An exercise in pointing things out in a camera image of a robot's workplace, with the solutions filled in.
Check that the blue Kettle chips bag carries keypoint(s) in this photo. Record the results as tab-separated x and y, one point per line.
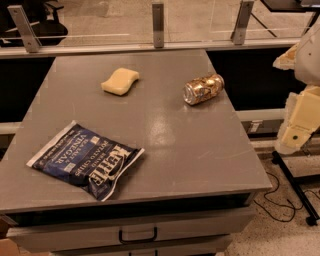
85	159

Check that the grey drawer cabinet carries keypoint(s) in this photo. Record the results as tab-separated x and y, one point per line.
186	227

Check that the gold crushed soda can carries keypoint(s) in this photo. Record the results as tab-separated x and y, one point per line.
202	89

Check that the black drawer handle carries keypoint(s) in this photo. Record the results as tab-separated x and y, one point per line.
137	237

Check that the right metal railing bracket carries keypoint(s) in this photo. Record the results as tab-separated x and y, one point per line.
239	32

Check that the black office chair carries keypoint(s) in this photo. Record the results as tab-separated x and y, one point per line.
43	18

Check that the black stand base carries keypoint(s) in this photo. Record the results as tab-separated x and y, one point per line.
296	183

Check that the yellow sponge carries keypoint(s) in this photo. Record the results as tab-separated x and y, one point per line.
120	81

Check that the metal railing bracket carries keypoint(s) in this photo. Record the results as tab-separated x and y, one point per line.
158	24
239	32
30	42

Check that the middle metal railing bracket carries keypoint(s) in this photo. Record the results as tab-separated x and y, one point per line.
158	24

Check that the glass railing panel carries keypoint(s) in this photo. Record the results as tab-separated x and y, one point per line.
121	22

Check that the left metal railing bracket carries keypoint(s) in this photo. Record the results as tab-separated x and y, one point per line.
30	42

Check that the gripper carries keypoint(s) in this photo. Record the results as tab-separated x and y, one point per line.
310	61

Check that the dark desk background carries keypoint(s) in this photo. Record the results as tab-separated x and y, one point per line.
296	6

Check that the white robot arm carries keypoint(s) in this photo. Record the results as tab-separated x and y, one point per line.
307	63

